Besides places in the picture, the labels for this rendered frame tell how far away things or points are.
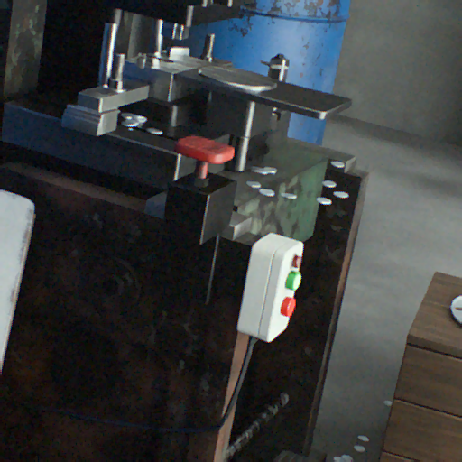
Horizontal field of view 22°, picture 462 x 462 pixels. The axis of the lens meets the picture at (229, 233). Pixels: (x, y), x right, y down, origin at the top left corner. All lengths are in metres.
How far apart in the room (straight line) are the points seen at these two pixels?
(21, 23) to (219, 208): 0.48
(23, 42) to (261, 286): 0.55
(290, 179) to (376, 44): 3.40
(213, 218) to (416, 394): 0.76
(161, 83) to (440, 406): 0.80
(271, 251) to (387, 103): 3.70
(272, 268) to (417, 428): 0.71
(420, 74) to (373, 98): 0.24
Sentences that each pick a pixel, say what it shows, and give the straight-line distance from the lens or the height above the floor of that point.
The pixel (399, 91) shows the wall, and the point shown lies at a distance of 5.27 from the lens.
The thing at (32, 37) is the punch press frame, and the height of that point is 0.79.
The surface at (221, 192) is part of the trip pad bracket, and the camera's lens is 1.57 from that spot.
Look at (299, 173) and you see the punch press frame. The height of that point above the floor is 0.64.
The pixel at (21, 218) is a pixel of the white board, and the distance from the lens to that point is 1.80.
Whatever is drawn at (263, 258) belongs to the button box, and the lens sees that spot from 1.62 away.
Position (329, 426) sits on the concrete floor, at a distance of 2.56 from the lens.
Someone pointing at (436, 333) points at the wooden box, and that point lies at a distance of 2.21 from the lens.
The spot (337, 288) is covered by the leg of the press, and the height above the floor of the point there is 0.41.
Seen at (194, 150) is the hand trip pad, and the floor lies 0.76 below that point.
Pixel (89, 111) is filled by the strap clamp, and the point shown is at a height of 0.73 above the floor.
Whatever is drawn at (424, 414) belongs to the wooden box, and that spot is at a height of 0.21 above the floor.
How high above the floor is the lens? 1.17
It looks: 19 degrees down
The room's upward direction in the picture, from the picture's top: 10 degrees clockwise
